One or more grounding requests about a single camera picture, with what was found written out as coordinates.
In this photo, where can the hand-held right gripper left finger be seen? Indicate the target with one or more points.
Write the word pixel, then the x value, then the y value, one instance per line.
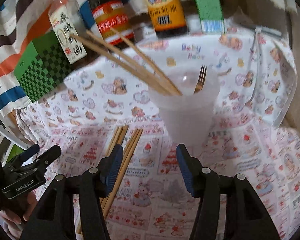
pixel 113 165

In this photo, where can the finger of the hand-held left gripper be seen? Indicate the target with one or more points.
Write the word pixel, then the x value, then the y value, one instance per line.
pixel 48 156
pixel 30 151

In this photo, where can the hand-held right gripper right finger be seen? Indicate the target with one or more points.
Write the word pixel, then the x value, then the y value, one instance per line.
pixel 186 170

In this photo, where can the tan bamboo chopstick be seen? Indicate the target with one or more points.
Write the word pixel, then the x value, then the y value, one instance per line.
pixel 134 145
pixel 145 60
pixel 102 55
pixel 113 140
pixel 129 145
pixel 121 136
pixel 120 55

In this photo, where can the translucent plastic cup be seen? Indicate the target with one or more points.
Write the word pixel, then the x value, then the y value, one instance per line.
pixel 185 120

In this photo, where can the golden fork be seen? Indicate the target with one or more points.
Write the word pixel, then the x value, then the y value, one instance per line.
pixel 201 77

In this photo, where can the person's left hand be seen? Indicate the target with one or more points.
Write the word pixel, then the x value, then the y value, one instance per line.
pixel 12 217

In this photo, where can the green printed box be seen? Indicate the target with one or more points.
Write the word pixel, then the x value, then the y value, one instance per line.
pixel 15 152

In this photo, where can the strawberry print cloth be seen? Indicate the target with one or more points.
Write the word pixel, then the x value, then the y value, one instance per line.
pixel 152 205

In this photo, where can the bear print cloth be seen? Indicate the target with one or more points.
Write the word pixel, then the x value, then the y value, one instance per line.
pixel 102 105

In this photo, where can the green checkered box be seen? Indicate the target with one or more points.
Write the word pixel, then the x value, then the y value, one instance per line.
pixel 45 70

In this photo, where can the cooking wine bottle white label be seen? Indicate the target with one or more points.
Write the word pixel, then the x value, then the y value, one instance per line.
pixel 67 30

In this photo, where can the striped fabric backdrop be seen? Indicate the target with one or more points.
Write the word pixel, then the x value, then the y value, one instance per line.
pixel 15 17

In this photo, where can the red cap sesame oil bottle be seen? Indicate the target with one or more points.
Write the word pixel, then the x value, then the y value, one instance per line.
pixel 112 17

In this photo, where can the dark oyster sauce bottle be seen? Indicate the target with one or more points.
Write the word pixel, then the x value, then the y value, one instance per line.
pixel 165 12

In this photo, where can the green drink carton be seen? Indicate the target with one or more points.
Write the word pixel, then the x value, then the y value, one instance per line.
pixel 207 5

